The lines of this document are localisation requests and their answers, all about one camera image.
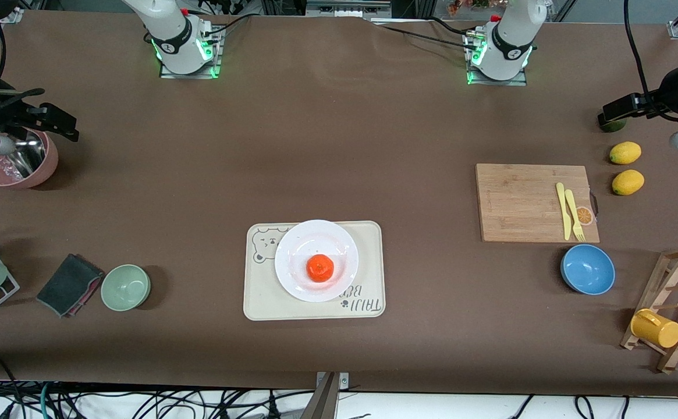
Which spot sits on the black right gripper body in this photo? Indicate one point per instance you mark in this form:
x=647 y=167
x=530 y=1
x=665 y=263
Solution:
x=2 y=109

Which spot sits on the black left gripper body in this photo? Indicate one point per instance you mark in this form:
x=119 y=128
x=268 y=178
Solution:
x=658 y=97

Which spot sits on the white round plate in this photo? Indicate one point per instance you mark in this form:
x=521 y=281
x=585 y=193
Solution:
x=295 y=256

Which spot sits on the orange mandarin fruit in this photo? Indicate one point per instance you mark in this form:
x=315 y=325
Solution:
x=320 y=268

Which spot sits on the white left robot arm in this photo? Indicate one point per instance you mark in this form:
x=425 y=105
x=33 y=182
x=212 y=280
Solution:
x=510 y=41

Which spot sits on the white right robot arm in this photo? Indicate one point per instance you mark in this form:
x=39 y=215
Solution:
x=176 y=41

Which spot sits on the green lime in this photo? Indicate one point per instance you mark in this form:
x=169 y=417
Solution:
x=613 y=125

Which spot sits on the yellow lemon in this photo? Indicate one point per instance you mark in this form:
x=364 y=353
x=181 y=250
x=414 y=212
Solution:
x=625 y=153
x=628 y=183

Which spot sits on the pink bowl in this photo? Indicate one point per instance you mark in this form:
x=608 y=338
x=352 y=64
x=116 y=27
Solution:
x=42 y=169

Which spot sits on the metal scoop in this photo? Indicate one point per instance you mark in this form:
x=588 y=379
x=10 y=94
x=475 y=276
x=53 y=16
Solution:
x=27 y=158

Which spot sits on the yellow plastic fork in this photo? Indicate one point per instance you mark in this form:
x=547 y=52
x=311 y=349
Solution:
x=573 y=209

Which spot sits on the orange slice tag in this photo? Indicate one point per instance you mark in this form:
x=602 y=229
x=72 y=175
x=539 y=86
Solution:
x=585 y=216

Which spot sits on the yellow plastic knife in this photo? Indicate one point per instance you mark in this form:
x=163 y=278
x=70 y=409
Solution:
x=564 y=212

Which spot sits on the bamboo cutting board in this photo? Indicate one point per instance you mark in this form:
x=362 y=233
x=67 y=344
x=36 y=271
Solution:
x=519 y=203

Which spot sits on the dark grey folded cloth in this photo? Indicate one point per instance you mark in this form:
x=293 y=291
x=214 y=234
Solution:
x=68 y=285

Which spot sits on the blue bowl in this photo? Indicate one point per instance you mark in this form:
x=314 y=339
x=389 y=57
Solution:
x=588 y=270

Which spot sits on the pale green bowl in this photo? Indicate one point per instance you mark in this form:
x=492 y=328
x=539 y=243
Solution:
x=125 y=288

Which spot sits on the wooden mug rack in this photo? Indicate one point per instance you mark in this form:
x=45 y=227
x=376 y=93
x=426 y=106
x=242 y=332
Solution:
x=659 y=294

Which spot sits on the yellow mug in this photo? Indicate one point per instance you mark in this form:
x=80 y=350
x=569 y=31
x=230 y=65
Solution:
x=659 y=331

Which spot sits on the beige bear print tray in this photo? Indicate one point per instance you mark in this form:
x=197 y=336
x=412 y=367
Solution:
x=373 y=262

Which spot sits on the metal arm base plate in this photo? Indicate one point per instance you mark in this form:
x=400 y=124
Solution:
x=501 y=82
x=190 y=75

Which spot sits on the aluminium frame block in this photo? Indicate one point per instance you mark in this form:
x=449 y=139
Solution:
x=347 y=9

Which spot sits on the metal table bracket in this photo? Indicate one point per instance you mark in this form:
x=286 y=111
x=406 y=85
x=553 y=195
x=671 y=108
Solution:
x=327 y=396

